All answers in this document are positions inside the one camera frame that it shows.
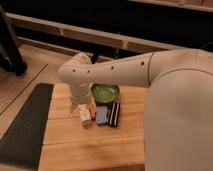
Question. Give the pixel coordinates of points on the black white striped eraser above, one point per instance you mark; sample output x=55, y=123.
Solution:
x=114, y=114

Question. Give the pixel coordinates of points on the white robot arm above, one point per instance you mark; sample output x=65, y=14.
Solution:
x=178, y=111

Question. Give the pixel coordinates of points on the green ceramic bowl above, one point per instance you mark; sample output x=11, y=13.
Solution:
x=103, y=93

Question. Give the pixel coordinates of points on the blue sponge block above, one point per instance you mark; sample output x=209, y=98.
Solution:
x=101, y=115

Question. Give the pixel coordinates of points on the orange red small object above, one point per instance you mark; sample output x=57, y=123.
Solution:
x=93, y=115

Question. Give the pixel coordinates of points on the white plastic bottle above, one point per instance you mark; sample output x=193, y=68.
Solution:
x=84, y=115

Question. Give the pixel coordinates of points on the dark chair leg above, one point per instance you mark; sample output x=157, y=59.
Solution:
x=15, y=63

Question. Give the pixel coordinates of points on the dark floor mat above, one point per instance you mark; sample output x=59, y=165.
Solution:
x=22, y=143

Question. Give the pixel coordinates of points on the wooden shelf rail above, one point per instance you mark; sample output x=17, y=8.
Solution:
x=89, y=35

